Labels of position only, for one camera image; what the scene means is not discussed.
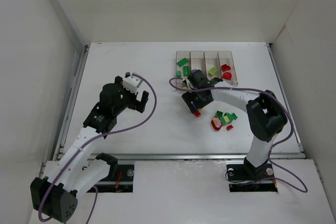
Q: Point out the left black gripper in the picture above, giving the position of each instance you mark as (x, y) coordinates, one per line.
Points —
(135, 100)

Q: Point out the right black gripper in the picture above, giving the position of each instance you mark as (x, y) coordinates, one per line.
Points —
(194, 100)

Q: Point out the green lego plate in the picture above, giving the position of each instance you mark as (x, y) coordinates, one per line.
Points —
(186, 71)

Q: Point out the red flower lego piece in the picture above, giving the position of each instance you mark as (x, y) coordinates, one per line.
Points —
(216, 123)

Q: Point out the green lego brick cluster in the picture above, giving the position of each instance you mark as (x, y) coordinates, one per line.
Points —
(226, 118)

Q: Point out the light green lego brick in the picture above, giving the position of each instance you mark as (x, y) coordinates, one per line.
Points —
(212, 71)

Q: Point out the long green lego brick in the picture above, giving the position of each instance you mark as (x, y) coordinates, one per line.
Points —
(182, 62)

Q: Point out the red round lego piece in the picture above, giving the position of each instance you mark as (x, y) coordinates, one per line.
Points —
(227, 76)

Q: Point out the red square lego brick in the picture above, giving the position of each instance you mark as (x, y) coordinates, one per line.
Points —
(225, 67)

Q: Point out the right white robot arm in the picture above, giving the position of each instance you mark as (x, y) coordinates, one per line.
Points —
(266, 115)

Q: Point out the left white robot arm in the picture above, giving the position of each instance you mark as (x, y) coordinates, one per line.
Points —
(55, 196)

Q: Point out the clear container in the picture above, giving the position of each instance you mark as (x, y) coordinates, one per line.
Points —
(212, 60)
(197, 61)
(226, 57)
(181, 82)

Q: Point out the small red lego piece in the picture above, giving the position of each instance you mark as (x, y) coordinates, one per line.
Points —
(229, 127)

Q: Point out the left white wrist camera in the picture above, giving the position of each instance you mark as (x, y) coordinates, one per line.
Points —
(131, 83)

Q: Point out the aluminium rail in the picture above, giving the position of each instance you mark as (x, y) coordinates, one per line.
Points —
(143, 157)

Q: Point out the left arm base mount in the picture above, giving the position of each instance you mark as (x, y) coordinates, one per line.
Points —
(119, 178)

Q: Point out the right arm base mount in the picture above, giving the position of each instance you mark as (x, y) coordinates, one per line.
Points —
(244, 178)

